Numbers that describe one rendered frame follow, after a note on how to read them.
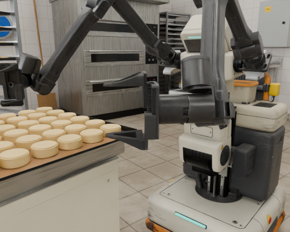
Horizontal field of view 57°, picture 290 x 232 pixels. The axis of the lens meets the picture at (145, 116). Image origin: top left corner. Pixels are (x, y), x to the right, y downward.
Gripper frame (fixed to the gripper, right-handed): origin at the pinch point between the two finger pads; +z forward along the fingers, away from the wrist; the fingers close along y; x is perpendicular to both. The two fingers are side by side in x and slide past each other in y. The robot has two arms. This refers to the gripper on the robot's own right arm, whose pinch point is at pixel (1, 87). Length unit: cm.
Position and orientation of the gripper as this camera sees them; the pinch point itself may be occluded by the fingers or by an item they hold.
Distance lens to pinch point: 92.5
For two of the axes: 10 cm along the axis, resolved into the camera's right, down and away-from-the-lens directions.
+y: -0.1, -9.7, -2.5
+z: 0.8, 2.4, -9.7
